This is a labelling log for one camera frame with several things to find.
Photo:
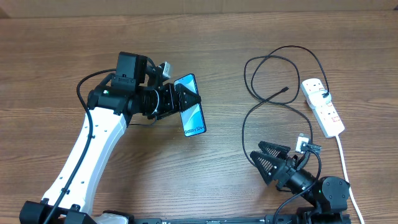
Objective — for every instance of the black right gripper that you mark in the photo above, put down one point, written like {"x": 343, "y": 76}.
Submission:
{"x": 281, "y": 172}

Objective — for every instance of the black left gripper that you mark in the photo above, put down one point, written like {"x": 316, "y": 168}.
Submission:
{"x": 174, "y": 101}

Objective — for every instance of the blue Galaxy smartphone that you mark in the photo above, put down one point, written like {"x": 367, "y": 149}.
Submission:
{"x": 193, "y": 121}

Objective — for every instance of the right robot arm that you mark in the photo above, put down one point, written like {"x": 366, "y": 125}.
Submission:
{"x": 301, "y": 176}

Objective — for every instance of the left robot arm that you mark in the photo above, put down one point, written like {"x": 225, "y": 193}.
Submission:
{"x": 135, "y": 86}

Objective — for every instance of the white USB charger plug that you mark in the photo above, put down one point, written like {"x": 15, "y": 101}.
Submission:
{"x": 316, "y": 99}

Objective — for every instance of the white power strip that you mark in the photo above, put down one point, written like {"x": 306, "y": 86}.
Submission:
{"x": 326, "y": 115}

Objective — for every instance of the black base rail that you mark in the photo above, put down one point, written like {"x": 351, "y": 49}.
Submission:
{"x": 211, "y": 221}

